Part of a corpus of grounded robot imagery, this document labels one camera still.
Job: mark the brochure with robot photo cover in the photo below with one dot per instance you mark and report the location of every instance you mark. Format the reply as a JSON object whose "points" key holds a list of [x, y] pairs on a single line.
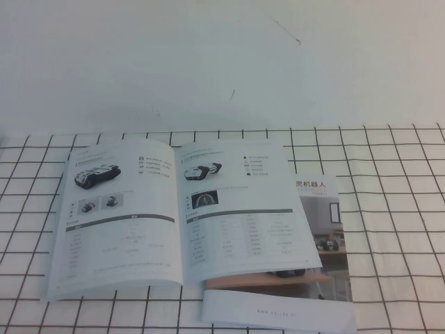
{"points": [[327, 243]]}

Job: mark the white product catalog book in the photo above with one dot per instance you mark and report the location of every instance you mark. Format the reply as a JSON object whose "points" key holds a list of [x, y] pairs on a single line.
{"points": [[139, 243]]}

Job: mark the white black-grid tablecloth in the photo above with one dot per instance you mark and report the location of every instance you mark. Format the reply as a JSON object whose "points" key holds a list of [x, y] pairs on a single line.
{"points": [[389, 208]]}

